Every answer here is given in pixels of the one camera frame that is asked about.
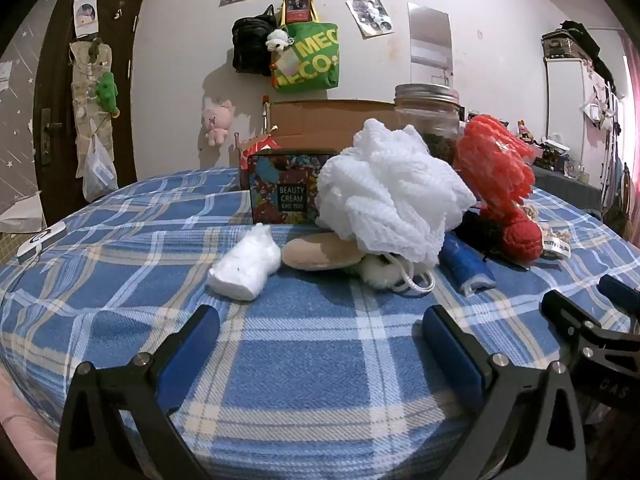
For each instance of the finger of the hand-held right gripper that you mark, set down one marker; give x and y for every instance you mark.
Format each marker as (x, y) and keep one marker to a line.
(565, 317)
(622, 292)

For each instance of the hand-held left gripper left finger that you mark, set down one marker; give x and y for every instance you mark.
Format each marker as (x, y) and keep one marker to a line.
(192, 350)

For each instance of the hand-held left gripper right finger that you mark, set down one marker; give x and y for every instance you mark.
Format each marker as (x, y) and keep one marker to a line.
(452, 355)

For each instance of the red knitted ball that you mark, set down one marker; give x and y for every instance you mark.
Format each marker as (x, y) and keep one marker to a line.
(520, 237)

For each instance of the blue bandage roll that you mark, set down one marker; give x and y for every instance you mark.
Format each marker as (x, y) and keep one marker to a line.
(462, 262)

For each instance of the white gauze roll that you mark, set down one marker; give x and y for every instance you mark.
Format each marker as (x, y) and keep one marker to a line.
(245, 265)

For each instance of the white cotton ball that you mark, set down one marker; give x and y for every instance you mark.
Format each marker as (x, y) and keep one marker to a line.
(377, 272)

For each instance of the black knitted ball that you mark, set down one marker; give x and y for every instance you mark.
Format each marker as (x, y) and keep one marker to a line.
(475, 235)

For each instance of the beige round powder puff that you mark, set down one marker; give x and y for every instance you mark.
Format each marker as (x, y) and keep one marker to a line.
(315, 255)

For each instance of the red foam net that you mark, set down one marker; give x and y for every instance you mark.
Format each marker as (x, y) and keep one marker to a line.
(495, 160)

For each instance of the white mesh bath pouf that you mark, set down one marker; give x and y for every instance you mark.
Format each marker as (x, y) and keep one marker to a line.
(395, 190)

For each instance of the cardboard box with red inside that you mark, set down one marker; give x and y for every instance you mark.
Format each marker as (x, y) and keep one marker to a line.
(320, 120)

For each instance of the table with dark cloth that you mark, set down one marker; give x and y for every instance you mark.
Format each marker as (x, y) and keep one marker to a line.
(565, 185)

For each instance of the clutter of bottles and figures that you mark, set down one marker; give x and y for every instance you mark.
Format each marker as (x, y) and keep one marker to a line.
(550, 152)

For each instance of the white flat device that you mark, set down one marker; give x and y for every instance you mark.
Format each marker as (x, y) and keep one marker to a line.
(42, 240)

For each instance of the floral tin box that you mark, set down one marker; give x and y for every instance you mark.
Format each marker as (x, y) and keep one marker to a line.
(280, 185)

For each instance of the pink curtain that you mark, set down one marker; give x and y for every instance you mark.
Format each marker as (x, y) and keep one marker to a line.
(631, 100)

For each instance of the clear plastic bag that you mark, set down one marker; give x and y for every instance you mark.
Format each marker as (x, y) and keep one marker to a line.
(100, 172)

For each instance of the pink stick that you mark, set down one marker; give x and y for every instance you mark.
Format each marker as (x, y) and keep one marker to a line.
(237, 150)

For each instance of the pink plush toy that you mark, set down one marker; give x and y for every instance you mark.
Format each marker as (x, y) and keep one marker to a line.
(216, 120)

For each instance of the glass jar with metal lid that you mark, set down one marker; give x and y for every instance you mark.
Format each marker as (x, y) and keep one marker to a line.
(425, 115)

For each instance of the dark hanging clothes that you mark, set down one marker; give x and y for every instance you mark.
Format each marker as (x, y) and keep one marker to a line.
(595, 50)

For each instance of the white and orange pole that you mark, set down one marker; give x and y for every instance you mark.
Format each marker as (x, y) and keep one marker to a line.
(266, 112)

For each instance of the clear storage bag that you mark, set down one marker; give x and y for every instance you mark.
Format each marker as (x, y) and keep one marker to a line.
(565, 45)

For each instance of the green plush toy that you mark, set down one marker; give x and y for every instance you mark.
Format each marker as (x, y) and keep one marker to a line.
(107, 90)

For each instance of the clear hanging door organizer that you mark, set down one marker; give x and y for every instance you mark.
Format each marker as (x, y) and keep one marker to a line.
(82, 85)

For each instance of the black bag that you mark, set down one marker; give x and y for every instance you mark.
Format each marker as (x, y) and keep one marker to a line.
(250, 45)

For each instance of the green tote bag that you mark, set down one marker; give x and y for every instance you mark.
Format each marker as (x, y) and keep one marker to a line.
(310, 60)

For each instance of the dark brown door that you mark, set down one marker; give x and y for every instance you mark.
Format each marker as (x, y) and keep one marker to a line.
(55, 60)

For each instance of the white photo sheet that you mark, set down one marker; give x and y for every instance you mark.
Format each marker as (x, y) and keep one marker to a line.
(86, 15)

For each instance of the red framed card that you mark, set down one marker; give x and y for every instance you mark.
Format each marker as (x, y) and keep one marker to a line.
(298, 9)

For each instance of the grey starry wall sheet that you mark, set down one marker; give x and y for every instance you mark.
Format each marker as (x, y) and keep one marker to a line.
(20, 135)

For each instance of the frameless wall mirror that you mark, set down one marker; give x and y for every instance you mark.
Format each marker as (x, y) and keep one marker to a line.
(430, 35)

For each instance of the photo collage wall poster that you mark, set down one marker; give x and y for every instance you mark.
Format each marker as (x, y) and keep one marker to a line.
(370, 17)

